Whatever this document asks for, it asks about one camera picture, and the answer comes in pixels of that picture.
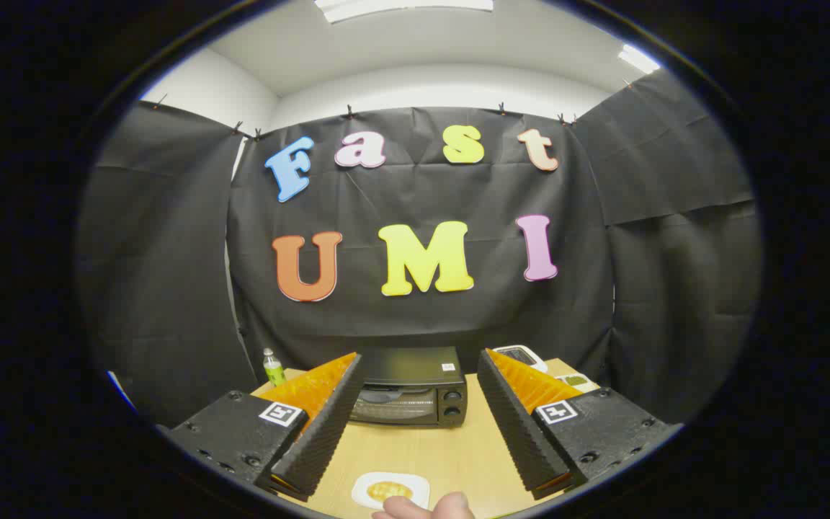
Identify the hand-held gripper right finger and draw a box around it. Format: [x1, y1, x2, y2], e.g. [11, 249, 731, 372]
[477, 349, 675, 501]

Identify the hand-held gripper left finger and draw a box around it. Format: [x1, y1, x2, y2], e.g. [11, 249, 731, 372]
[168, 352, 367, 503]

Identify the black toaster oven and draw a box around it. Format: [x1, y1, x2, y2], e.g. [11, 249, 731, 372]
[349, 347, 468, 427]

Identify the golden bread roll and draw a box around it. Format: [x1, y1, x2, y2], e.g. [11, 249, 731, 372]
[367, 482, 414, 503]

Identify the white pop-up toaster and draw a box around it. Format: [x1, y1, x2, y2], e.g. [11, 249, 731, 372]
[493, 345, 549, 373]

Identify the green label water bottle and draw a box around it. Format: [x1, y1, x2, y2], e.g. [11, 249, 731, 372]
[263, 348, 287, 387]

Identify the white plate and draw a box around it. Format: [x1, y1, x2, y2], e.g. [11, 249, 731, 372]
[352, 472, 431, 511]

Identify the ceiling light panel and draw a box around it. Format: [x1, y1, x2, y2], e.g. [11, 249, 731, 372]
[617, 43, 662, 75]
[314, 0, 495, 24]

